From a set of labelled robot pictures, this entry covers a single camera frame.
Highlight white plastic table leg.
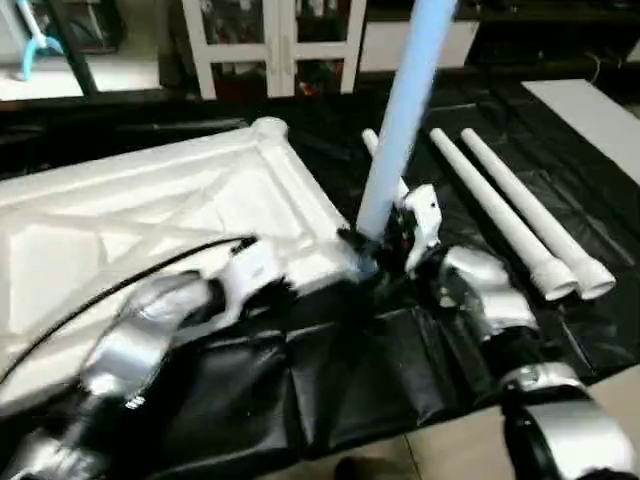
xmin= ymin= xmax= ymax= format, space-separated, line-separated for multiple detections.
xmin=429 ymin=127 xmax=580 ymax=302
xmin=459 ymin=127 xmax=617 ymax=300
xmin=353 ymin=0 xmax=460 ymax=248
xmin=361 ymin=127 xmax=410 ymax=203

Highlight white plastic table top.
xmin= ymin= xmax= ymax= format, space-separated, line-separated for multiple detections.
xmin=0 ymin=117 xmax=377 ymax=408

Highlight black work mat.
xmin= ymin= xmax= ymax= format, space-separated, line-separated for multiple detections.
xmin=0 ymin=75 xmax=640 ymax=471

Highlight white glass door cabinet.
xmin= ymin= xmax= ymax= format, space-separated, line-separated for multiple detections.
xmin=181 ymin=0 xmax=367 ymax=100

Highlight white flat board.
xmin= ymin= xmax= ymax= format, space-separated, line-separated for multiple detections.
xmin=521 ymin=78 xmax=640 ymax=187

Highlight black low shelf unit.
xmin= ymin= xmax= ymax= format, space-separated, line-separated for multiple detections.
xmin=365 ymin=0 xmax=640 ymax=81

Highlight black slanted pole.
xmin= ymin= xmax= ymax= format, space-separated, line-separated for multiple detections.
xmin=49 ymin=0 xmax=100 ymax=97

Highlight teal and white mop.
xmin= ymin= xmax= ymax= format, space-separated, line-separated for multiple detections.
xmin=14 ymin=0 xmax=65 ymax=83

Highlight white drawer unit with handle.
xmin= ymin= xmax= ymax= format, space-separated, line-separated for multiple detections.
xmin=359 ymin=20 xmax=480 ymax=74

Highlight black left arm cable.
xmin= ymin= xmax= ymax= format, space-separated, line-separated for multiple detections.
xmin=0 ymin=234 xmax=258 ymax=388

